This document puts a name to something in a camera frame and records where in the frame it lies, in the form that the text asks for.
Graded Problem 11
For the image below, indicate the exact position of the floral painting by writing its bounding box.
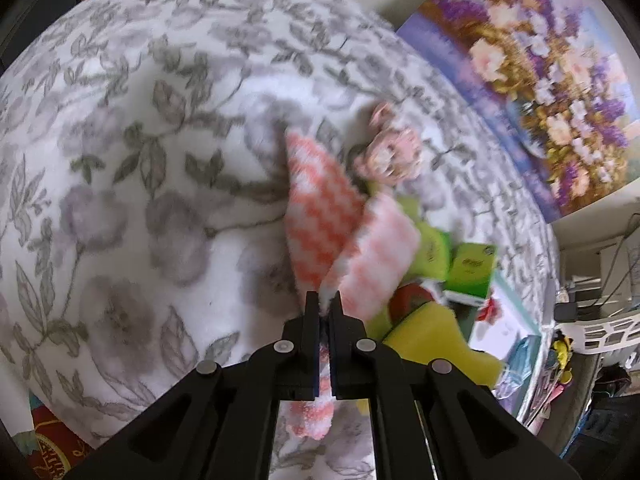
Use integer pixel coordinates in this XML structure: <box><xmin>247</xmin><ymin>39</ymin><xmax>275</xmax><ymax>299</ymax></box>
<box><xmin>395</xmin><ymin>0</ymin><xmax>640</xmax><ymax>223</ymax></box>

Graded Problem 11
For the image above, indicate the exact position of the grey floral blanket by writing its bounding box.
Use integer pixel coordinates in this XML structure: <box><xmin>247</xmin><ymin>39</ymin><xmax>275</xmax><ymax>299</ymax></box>
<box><xmin>0</xmin><ymin>0</ymin><xmax>561</xmax><ymax>480</ymax></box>

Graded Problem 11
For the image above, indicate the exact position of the pink white checked towel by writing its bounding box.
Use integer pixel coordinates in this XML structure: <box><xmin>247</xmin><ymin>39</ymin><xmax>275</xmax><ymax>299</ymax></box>
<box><xmin>277</xmin><ymin>127</ymin><xmax>421</xmax><ymax>441</ymax></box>

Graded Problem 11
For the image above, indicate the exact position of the lime green box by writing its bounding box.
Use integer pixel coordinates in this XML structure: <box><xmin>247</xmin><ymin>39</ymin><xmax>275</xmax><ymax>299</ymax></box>
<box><xmin>367</xmin><ymin>195</ymin><xmax>453</xmax><ymax>283</ymax></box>

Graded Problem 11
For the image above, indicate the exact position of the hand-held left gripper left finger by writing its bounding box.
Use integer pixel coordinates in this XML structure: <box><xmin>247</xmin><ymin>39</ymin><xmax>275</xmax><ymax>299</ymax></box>
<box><xmin>65</xmin><ymin>290</ymin><xmax>321</xmax><ymax>480</ymax></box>

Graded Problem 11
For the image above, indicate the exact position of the yellow black toy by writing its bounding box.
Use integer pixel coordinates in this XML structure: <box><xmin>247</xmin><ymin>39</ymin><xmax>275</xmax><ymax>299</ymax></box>
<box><xmin>550</xmin><ymin>340</ymin><xmax>576</xmax><ymax>386</ymax></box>

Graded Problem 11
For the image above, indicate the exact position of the green white box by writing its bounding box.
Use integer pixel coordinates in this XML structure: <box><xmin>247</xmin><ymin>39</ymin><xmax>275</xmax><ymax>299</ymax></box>
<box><xmin>442</xmin><ymin>241</ymin><xmax>500</xmax><ymax>307</ymax></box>

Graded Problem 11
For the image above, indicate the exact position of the yellow sponge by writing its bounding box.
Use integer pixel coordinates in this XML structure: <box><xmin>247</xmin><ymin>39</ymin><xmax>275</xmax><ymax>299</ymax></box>
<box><xmin>372</xmin><ymin>302</ymin><xmax>502</xmax><ymax>386</ymax></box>

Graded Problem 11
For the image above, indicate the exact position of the red hair tie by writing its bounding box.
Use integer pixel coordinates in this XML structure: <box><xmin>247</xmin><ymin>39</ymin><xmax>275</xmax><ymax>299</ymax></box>
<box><xmin>387</xmin><ymin>282</ymin><xmax>436</xmax><ymax>326</ymax></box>

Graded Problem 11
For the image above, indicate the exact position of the white lattice plastic basket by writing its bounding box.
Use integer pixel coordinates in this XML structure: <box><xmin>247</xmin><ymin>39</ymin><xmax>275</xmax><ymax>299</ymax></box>
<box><xmin>552</xmin><ymin>310</ymin><xmax>640</xmax><ymax>361</ymax></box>

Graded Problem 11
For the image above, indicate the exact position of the pink scrunchie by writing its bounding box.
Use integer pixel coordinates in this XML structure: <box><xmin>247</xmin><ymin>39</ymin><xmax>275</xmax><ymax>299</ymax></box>
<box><xmin>352</xmin><ymin>101</ymin><xmax>425</xmax><ymax>186</ymax></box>

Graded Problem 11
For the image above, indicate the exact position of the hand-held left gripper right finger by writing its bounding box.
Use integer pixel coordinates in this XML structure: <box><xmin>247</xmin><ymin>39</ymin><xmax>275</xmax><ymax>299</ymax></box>
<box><xmin>327</xmin><ymin>290</ymin><xmax>583</xmax><ymax>480</ymax></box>

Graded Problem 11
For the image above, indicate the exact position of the blue face mask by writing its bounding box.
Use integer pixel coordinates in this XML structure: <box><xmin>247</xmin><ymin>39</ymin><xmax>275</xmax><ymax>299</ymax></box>
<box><xmin>492</xmin><ymin>335</ymin><xmax>543</xmax><ymax>401</ymax></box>

